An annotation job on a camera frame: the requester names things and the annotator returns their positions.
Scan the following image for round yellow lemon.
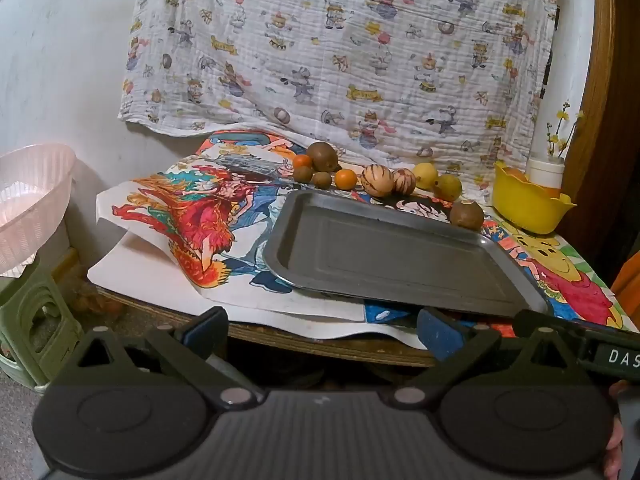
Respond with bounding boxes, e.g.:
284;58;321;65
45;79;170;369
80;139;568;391
413;162;440;191

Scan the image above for oblong yellow fruit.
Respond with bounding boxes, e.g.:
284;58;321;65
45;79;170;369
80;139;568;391
432;174;463;202

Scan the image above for yellow plastic bowl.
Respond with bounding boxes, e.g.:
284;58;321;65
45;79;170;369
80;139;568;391
492;160;577;236

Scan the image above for metal tray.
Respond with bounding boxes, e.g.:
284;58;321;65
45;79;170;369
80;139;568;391
262;189;548;318

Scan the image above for dragon drawing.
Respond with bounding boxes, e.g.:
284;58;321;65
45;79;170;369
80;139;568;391
96;157;371;323

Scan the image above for green plastic stool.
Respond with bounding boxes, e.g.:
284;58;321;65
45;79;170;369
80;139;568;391
0;247;84;392

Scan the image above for striped round fruit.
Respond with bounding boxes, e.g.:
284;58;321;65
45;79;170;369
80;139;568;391
360;164;395;198
391;168;417;197

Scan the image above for large brown kiwi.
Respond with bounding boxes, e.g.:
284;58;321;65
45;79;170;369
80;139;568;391
306;141;342;173

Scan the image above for person's right hand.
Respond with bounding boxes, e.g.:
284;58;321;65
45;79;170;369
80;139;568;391
601;379;631;480

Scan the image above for orange cloth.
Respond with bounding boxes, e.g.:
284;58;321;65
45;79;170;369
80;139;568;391
610;254;640;313

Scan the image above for pink plastic basket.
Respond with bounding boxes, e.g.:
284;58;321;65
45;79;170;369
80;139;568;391
0;142;77;278

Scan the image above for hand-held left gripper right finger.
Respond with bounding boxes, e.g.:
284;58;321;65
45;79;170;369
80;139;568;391
392;307;593;408

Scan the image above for wooden headboard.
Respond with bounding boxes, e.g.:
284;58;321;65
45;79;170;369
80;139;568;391
565;0;640;281

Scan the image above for white printed blanket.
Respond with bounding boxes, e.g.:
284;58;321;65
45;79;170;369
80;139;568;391
117;0;561;196

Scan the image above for white paper sheet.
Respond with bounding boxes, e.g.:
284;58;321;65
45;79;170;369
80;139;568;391
87;237;426;351

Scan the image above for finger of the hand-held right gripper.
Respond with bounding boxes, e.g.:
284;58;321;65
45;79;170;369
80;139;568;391
514;309;596;361

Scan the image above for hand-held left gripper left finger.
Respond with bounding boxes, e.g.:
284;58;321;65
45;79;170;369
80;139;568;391
62;306;264;408

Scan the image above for white and orange jar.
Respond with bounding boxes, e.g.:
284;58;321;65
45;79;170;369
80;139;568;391
528;155;566;198

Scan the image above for yellow flower stems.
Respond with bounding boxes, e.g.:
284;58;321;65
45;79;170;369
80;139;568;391
542;101;586;161

